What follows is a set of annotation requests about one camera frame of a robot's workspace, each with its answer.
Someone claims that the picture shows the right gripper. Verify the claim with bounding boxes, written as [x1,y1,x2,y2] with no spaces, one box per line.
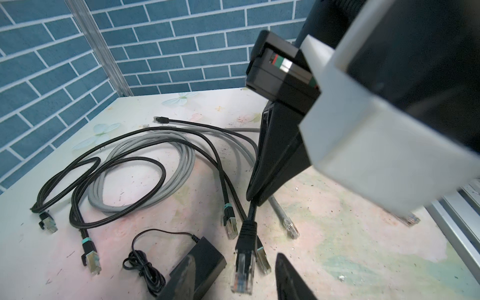
[246,30,320,206]

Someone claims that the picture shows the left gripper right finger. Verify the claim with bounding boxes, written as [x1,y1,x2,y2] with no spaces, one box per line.
[275,253,317,300]

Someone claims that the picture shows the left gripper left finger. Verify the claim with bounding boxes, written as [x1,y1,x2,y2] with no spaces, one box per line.
[156,255,196,300]

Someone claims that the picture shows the small black power adapter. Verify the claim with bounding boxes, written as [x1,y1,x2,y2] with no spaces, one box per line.
[167,237,226,300]

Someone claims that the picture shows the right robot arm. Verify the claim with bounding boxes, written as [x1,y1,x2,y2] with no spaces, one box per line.
[246,1,480,216]

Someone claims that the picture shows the aluminium front rail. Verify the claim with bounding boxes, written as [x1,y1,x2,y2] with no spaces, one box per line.
[425,179,480,281]

